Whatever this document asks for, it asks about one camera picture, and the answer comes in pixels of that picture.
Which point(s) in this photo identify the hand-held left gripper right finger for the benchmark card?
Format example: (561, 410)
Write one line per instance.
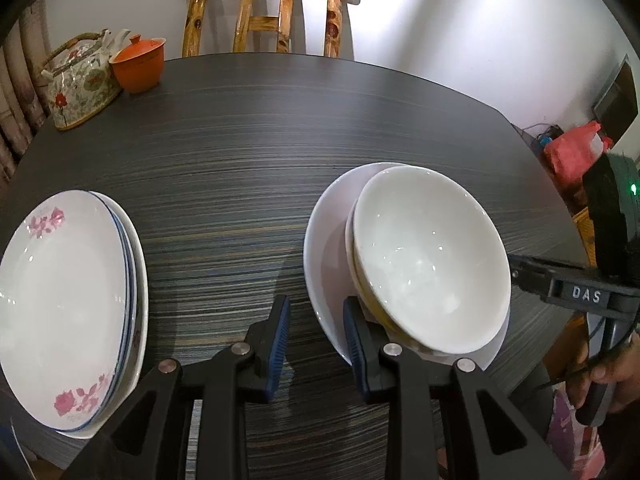
(354, 345)

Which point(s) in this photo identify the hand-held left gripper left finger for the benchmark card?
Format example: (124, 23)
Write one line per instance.
(279, 340)

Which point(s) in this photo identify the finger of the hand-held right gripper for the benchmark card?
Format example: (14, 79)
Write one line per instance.
(535, 275)

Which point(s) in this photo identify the red patterned bowl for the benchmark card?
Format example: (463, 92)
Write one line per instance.
(325, 260)

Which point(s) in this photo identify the floral green-tinted bowl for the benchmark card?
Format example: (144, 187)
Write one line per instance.
(350, 240)

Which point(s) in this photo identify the white bowl with flower print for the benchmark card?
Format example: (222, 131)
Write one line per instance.
(430, 260)

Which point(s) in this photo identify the plain white plate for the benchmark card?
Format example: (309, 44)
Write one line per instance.
(143, 290)

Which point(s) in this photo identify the blue-rimmed white plate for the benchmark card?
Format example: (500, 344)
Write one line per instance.
(130, 280)

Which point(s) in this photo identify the white plate with pink flowers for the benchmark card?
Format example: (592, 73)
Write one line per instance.
(60, 310)

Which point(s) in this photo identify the person's right hand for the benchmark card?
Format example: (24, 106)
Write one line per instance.
(626, 375)

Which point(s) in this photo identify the wicker chair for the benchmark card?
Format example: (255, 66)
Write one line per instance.
(587, 235)

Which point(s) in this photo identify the red plastic bag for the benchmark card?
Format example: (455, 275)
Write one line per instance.
(570, 155)

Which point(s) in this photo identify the dark framed board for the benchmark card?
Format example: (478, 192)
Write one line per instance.
(620, 105)

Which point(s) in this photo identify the person's purple patterned clothing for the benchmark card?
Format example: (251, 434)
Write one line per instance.
(570, 440)

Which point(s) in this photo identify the orange lidded cup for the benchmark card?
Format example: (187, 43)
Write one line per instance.
(137, 67)

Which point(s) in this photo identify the wooden chair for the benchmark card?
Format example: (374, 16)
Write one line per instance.
(260, 25)

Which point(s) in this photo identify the floral teapot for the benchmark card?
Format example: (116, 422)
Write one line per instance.
(75, 85)

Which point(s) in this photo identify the beige bamboo screen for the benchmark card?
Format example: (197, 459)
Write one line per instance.
(20, 90)

